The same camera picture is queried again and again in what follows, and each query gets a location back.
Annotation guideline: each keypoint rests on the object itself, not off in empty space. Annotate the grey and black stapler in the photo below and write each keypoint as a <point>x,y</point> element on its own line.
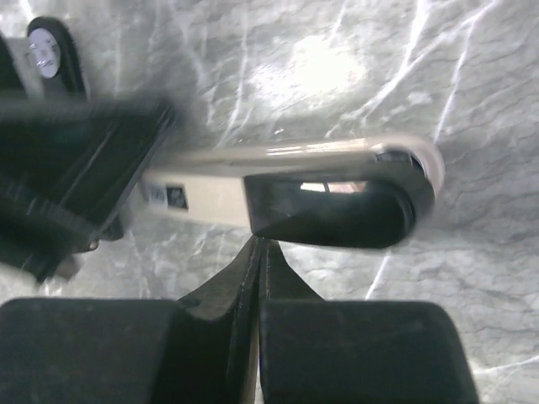
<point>365,193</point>

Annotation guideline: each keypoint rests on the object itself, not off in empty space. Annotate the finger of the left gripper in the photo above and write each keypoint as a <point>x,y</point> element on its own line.
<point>67,168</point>

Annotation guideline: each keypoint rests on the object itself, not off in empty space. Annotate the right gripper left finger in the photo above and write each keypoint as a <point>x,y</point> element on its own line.
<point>200,348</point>

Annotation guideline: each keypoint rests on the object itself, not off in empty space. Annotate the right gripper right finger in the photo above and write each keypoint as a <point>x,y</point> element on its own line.
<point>314,350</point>

